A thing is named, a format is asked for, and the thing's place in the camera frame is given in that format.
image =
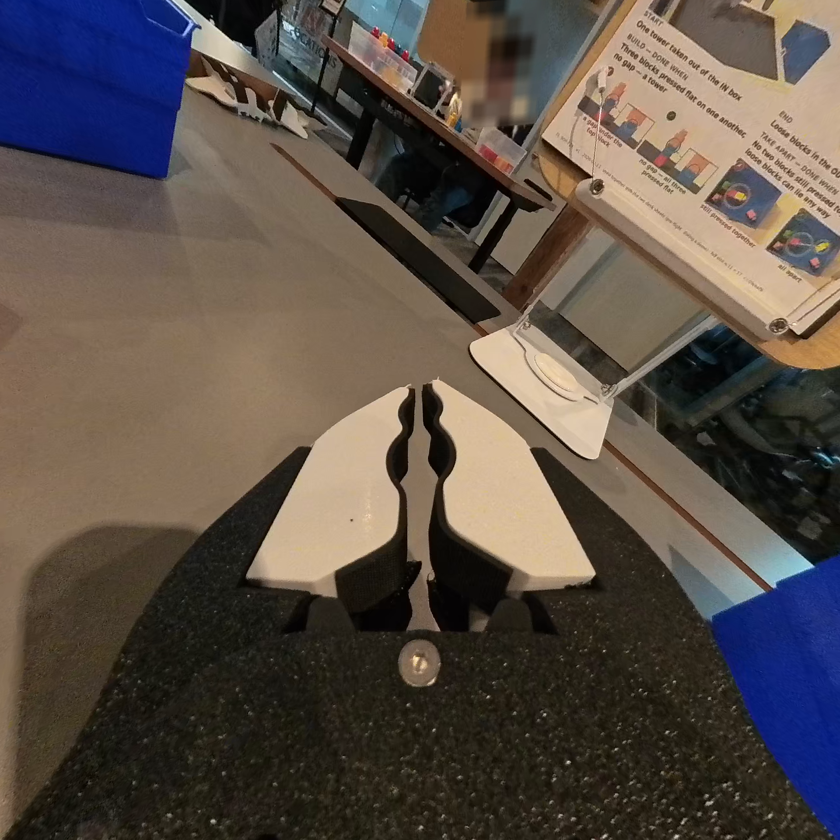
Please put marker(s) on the brown wooden beam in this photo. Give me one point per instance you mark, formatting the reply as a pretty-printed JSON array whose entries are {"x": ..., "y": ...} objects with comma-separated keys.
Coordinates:
[{"x": 548, "y": 256}]

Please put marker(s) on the white poster ledge bar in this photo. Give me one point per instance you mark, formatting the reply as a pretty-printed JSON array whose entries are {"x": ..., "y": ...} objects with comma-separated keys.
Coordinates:
[{"x": 682, "y": 256}]

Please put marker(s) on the dark wooden desk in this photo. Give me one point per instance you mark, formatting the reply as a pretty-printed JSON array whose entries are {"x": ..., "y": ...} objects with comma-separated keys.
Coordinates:
[{"x": 459, "y": 151}]

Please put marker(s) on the white instruction poster sheet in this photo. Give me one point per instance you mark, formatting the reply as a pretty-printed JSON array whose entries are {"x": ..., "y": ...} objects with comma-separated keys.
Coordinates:
[{"x": 709, "y": 144}]

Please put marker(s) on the brown cardboard panel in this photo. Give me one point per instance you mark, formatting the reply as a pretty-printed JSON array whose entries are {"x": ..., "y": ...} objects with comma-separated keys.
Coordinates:
[{"x": 453, "y": 39}]

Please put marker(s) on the wooden display board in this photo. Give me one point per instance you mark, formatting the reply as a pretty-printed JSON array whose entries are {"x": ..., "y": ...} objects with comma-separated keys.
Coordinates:
[{"x": 787, "y": 348}]

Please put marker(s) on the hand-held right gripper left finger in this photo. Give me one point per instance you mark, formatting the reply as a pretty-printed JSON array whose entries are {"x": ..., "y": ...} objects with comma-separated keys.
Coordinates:
[{"x": 328, "y": 518}]

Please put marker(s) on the black white patterned object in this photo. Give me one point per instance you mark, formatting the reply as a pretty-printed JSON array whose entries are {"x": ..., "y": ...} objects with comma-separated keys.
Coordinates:
[{"x": 253, "y": 98}]

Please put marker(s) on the clear box colourful items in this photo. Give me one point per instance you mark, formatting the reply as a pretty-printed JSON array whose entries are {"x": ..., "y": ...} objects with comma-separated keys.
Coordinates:
[{"x": 384, "y": 49}]

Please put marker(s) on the blue plastic bin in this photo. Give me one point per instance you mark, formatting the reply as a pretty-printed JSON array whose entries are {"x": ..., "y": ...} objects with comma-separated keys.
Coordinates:
[
  {"x": 92, "y": 85},
  {"x": 781, "y": 689}
]

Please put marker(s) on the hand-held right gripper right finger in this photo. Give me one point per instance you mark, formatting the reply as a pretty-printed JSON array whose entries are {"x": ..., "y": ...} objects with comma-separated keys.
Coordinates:
[{"x": 512, "y": 518}]

